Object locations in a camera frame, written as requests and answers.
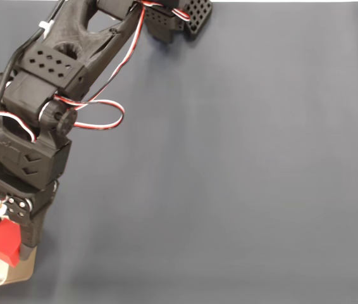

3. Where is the red cube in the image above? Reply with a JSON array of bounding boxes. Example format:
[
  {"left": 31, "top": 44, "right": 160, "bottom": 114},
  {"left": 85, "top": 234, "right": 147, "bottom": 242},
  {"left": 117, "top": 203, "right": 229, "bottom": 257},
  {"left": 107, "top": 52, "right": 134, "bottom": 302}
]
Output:
[{"left": 0, "top": 218, "right": 22, "bottom": 269}]

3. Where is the beige box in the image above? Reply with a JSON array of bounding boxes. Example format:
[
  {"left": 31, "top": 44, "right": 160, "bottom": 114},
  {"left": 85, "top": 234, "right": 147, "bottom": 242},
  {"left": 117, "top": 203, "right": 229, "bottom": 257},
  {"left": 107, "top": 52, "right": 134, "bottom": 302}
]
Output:
[{"left": 0, "top": 231, "right": 37, "bottom": 288}]

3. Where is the red white black servo wire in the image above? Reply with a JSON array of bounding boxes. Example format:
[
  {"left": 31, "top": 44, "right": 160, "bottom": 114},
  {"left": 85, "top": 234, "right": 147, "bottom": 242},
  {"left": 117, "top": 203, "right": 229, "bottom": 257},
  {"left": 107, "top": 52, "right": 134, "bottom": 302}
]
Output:
[
  {"left": 54, "top": 0, "right": 126, "bottom": 130},
  {"left": 0, "top": 112, "right": 37, "bottom": 143},
  {"left": 170, "top": 6, "right": 192, "bottom": 22}
]

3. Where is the white cable tie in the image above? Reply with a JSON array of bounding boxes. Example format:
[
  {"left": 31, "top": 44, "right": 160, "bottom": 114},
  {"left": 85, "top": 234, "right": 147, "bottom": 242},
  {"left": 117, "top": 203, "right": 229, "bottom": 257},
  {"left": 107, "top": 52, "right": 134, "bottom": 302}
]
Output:
[{"left": 38, "top": 20, "right": 56, "bottom": 41}]

